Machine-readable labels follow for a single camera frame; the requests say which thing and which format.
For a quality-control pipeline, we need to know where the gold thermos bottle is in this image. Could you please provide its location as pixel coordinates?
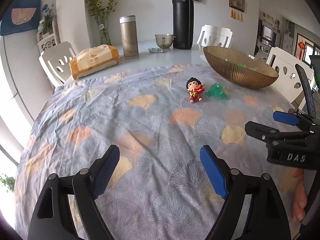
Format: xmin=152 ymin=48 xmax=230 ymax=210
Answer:
xmin=119 ymin=15 xmax=139 ymax=59

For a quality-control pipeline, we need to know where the green crystal toy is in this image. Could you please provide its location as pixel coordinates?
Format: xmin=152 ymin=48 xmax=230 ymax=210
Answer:
xmin=205 ymin=83 xmax=229 ymax=100

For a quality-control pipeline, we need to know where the framed picture lower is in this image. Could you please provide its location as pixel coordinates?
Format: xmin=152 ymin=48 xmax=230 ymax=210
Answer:
xmin=229 ymin=0 xmax=245 ymax=12

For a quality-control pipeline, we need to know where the white carved shelf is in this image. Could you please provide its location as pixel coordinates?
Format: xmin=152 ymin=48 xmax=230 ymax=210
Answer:
xmin=36 ymin=3 xmax=61 ymax=54

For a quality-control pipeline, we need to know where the person's right hand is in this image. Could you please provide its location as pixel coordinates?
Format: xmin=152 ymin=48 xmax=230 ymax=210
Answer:
xmin=292 ymin=168 xmax=307 ymax=222

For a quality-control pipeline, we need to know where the flower vase with plant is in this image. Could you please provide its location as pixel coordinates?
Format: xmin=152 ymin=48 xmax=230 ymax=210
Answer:
xmin=85 ymin=0 xmax=118 ymax=45

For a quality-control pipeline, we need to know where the small glass cup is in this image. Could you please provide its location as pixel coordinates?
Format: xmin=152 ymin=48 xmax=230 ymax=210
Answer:
xmin=155 ymin=34 xmax=174 ymax=49

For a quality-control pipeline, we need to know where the floral grey tablecloth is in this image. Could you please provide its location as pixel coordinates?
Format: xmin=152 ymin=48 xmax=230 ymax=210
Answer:
xmin=14 ymin=65 xmax=296 ymax=239

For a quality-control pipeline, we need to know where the brown ribbed glass bowl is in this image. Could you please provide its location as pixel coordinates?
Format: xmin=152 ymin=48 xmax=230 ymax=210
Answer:
xmin=203 ymin=46 xmax=279 ymax=89

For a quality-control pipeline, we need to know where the white chair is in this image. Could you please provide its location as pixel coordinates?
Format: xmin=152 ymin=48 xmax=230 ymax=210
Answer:
xmin=266 ymin=47 xmax=315 ymax=102
xmin=39 ymin=41 xmax=75 ymax=88
xmin=197 ymin=25 xmax=233 ymax=48

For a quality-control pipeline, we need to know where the white chair far right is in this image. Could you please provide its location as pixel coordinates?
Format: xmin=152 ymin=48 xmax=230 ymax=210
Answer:
xmin=197 ymin=25 xmax=233 ymax=48

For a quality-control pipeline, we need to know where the orange tissue pack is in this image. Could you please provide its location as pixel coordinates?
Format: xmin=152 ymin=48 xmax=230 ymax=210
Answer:
xmin=70 ymin=44 xmax=120 ymax=80

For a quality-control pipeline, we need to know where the small metal dish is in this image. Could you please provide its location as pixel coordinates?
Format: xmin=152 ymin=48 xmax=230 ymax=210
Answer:
xmin=148 ymin=48 xmax=166 ymax=53

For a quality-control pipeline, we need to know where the white chair far left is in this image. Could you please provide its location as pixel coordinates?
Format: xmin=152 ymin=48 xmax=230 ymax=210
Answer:
xmin=39 ymin=41 xmax=75 ymax=88

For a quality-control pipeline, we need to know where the tall black thermos flask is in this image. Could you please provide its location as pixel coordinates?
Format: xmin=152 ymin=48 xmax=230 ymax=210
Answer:
xmin=172 ymin=0 xmax=194 ymax=50

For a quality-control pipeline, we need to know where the red boy figurine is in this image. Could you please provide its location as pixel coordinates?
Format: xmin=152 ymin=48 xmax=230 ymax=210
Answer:
xmin=186 ymin=77 xmax=204 ymax=103

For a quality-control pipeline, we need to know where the blue fabric wall hanging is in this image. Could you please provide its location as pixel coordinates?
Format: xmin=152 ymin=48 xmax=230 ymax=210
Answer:
xmin=1 ymin=0 xmax=41 ymax=36

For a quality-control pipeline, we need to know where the white chair near right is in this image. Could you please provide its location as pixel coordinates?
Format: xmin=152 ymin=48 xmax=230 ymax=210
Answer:
xmin=266 ymin=47 xmax=315 ymax=102

